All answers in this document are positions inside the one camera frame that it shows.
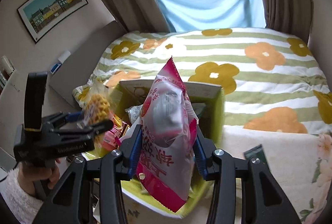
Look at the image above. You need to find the light blue window cloth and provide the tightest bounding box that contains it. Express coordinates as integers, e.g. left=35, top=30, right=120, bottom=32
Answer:
left=156, top=0, right=266, bottom=32

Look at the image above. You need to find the framed building picture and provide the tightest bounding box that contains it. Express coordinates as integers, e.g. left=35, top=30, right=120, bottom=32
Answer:
left=17, top=0, right=88, bottom=43

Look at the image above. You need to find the grey printed snack bag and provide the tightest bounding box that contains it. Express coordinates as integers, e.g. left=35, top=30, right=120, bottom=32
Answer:
left=125, top=105, right=143, bottom=124

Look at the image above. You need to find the blue white item on headboard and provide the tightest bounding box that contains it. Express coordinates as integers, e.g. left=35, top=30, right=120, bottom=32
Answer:
left=50, top=50, right=71, bottom=75

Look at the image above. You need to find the left hand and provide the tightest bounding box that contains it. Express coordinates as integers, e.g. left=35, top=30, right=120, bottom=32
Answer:
left=17, top=162, right=60, bottom=196

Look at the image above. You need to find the dark green sachet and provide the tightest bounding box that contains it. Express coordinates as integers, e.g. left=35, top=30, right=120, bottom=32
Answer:
left=243, top=144, right=270, bottom=168

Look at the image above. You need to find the pink strawberry snack bag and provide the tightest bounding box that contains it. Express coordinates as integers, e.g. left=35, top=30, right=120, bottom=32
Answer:
left=136, top=58, right=198, bottom=212

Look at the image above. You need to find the left white fleece forearm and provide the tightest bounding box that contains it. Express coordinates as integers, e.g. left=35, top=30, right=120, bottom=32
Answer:
left=1, top=168, right=43, bottom=223

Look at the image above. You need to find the yellow green cardboard box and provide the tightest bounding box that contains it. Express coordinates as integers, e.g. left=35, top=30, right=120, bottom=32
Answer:
left=83, top=79, right=225, bottom=218

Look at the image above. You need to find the blue cream waffle snack bag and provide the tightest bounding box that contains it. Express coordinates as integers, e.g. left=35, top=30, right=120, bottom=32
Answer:
left=80, top=81, right=122, bottom=160

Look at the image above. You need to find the grey headboard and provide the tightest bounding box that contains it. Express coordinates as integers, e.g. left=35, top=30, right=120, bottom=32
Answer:
left=49, top=21, right=127, bottom=111

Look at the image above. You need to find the floral striped duvet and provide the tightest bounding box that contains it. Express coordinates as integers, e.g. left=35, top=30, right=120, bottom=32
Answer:
left=73, top=28, right=331, bottom=135

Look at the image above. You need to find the pink striped snack bag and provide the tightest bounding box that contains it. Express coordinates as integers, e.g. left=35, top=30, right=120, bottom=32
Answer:
left=102, top=114, right=129, bottom=151

